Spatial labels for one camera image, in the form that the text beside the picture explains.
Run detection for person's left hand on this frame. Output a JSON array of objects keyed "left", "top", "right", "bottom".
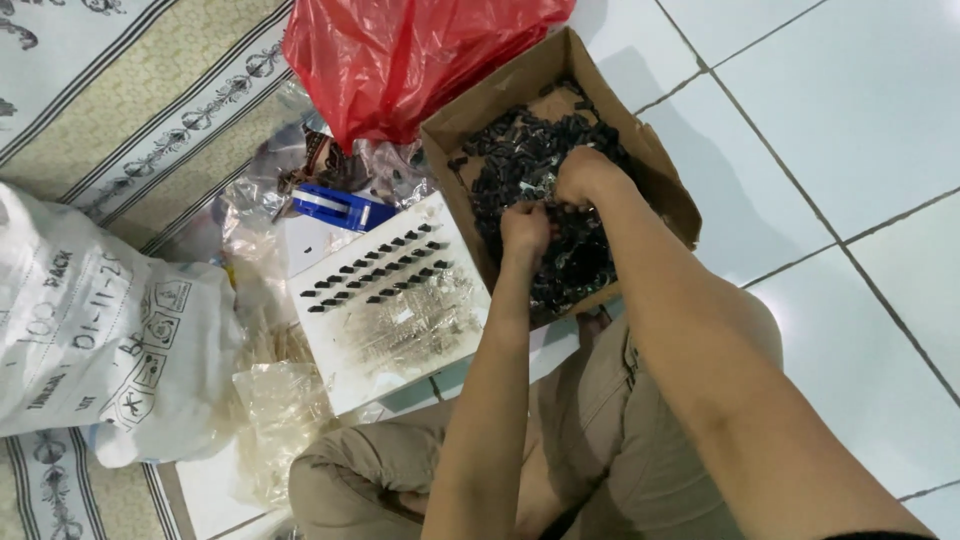
[{"left": 499, "top": 199, "right": 555, "bottom": 258}]

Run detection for person's right hand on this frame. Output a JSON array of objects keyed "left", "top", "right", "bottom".
[{"left": 553, "top": 145, "right": 633, "bottom": 211}]

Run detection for heap of small black parts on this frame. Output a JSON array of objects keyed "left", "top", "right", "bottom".
[{"left": 447, "top": 81, "right": 633, "bottom": 316}]

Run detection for brown cardboard box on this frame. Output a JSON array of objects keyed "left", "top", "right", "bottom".
[{"left": 420, "top": 27, "right": 703, "bottom": 325}]

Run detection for person's foot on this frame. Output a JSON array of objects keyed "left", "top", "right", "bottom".
[{"left": 576, "top": 306, "right": 613, "bottom": 348}]

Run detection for row of black parts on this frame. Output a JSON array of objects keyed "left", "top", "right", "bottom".
[{"left": 300, "top": 222, "right": 456, "bottom": 315}]

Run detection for white perforated board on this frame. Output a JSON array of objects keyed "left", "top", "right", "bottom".
[{"left": 286, "top": 190, "right": 493, "bottom": 418}]

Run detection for blue tape dispenser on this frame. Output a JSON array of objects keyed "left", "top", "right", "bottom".
[{"left": 291, "top": 183, "right": 397, "bottom": 234}]

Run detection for red plastic bag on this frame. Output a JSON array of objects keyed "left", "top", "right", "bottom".
[{"left": 282, "top": 0, "right": 577, "bottom": 154}]

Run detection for person's khaki trousers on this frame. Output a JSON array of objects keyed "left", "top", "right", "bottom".
[{"left": 288, "top": 309, "right": 751, "bottom": 540}]

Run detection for clear plastic bags heap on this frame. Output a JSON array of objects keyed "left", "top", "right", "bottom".
[{"left": 157, "top": 75, "right": 436, "bottom": 519}]

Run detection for patterned floor mat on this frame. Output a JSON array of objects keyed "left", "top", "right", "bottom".
[{"left": 0, "top": 0, "right": 316, "bottom": 540}]

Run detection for white woven sack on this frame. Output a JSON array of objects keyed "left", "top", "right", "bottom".
[{"left": 0, "top": 181, "right": 246, "bottom": 469}]

